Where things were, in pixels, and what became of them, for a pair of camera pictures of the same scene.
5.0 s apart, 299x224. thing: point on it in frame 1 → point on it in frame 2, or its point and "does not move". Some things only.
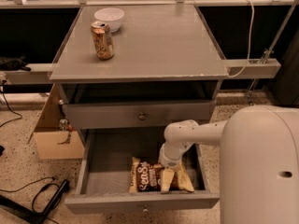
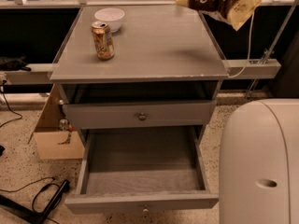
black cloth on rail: [13, 63] does not move
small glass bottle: [63, 125] does not move
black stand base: [28, 216] does not move
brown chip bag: [147, 177] → [234, 5]
